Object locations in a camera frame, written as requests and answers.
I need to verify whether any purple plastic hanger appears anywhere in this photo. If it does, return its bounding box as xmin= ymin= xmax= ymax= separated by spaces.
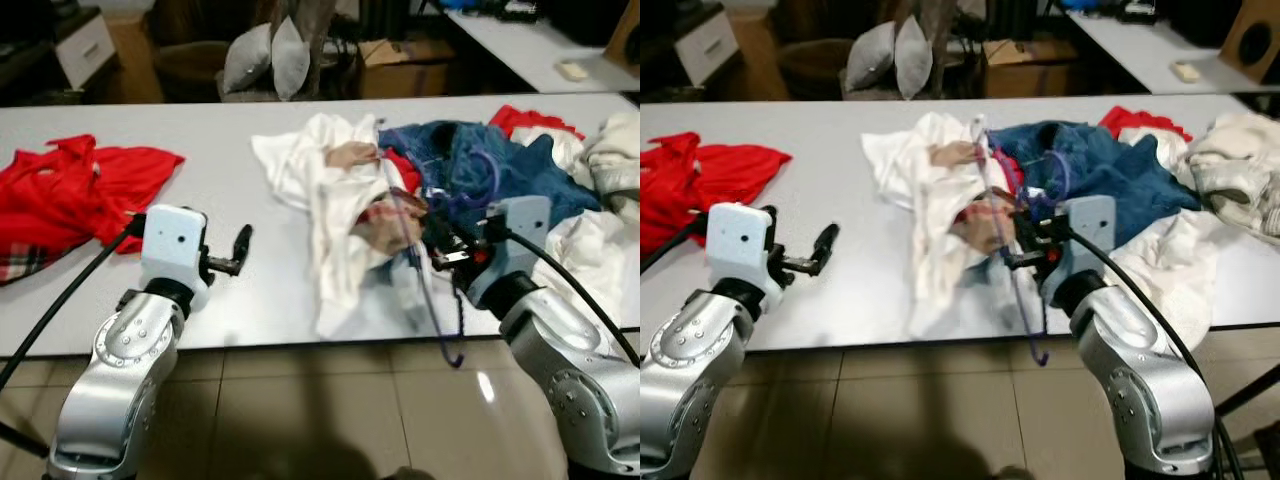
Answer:
xmin=425 ymin=148 xmax=501 ymax=211
xmin=975 ymin=115 xmax=1051 ymax=366
xmin=1020 ymin=148 xmax=1073 ymax=201
xmin=380 ymin=150 xmax=471 ymax=369

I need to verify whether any red shirt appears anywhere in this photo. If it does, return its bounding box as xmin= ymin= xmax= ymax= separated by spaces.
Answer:
xmin=640 ymin=132 xmax=793 ymax=259
xmin=0 ymin=133 xmax=187 ymax=288

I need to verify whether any white printed shirt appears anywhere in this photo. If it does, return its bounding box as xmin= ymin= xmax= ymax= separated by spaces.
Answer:
xmin=860 ymin=110 xmax=1031 ymax=339
xmin=250 ymin=112 xmax=431 ymax=341

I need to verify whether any blue denim garment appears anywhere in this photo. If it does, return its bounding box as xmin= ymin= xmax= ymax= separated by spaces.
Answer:
xmin=985 ymin=120 xmax=1201 ymax=241
xmin=378 ymin=120 xmax=603 ymax=246

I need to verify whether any plain white garment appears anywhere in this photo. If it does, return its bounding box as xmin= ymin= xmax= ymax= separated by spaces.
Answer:
xmin=1110 ymin=205 xmax=1236 ymax=346
xmin=535 ymin=205 xmax=636 ymax=326

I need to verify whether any red cloth garment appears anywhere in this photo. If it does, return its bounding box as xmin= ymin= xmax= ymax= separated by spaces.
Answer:
xmin=488 ymin=104 xmax=587 ymax=143
xmin=1098 ymin=105 xmax=1193 ymax=143

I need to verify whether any dark round pot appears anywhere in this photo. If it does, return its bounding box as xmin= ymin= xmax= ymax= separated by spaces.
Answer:
xmin=153 ymin=40 xmax=231 ymax=102
xmin=778 ymin=38 xmax=851 ymax=99

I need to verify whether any open cardboard box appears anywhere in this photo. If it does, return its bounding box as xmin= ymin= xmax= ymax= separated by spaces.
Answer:
xmin=357 ymin=37 xmax=458 ymax=100
xmin=983 ymin=38 xmax=1076 ymax=98

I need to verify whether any grey pillow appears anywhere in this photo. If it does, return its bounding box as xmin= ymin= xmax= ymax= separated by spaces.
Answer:
xmin=893 ymin=14 xmax=934 ymax=101
xmin=845 ymin=20 xmax=898 ymax=93
xmin=222 ymin=22 xmax=274 ymax=97
xmin=270 ymin=14 xmax=312 ymax=102

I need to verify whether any cream knit garment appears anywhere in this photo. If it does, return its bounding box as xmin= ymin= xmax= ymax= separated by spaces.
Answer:
xmin=575 ymin=110 xmax=641 ymax=209
xmin=1178 ymin=112 xmax=1280 ymax=246

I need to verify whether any white drawer unit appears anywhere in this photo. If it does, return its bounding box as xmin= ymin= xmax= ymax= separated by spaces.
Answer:
xmin=675 ymin=10 xmax=741 ymax=88
xmin=55 ymin=10 xmax=117 ymax=91

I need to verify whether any wooden speaker box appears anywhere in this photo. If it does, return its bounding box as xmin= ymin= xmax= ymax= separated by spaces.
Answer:
xmin=1218 ymin=0 xmax=1280 ymax=88

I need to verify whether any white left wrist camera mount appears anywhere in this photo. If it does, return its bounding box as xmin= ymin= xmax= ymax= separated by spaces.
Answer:
xmin=138 ymin=204 xmax=209 ymax=301
xmin=705 ymin=202 xmax=773 ymax=293

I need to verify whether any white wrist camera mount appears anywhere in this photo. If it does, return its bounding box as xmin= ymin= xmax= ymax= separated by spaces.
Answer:
xmin=487 ymin=195 xmax=553 ymax=286
xmin=705 ymin=202 xmax=773 ymax=293
xmin=1058 ymin=194 xmax=1117 ymax=286
xmin=138 ymin=204 xmax=209 ymax=301

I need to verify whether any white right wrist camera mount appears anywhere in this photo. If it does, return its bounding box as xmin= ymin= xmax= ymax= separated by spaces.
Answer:
xmin=1058 ymin=194 xmax=1117 ymax=286
xmin=487 ymin=195 xmax=553 ymax=286

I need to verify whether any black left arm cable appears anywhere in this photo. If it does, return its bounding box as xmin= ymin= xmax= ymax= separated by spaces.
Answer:
xmin=640 ymin=218 xmax=711 ymax=273
xmin=0 ymin=215 xmax=146 ymax=391

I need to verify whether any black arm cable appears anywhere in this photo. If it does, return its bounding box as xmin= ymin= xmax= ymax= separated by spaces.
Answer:
xmin=0 ymin=215 xmax=146 ymax=391
xmin=500 ymin=230 xmax=641 ymax=366
xmin=640 ymin=218 xmax=711 ymax=273
xmin=1065 ymin=230 xmax=1246 ymax=480

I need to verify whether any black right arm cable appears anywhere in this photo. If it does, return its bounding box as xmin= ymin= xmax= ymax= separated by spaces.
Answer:
xmin=1065 ymin=230 xmax=1246 ymax=480
xmin=500 ymin=230 xmax=641 ymax=366

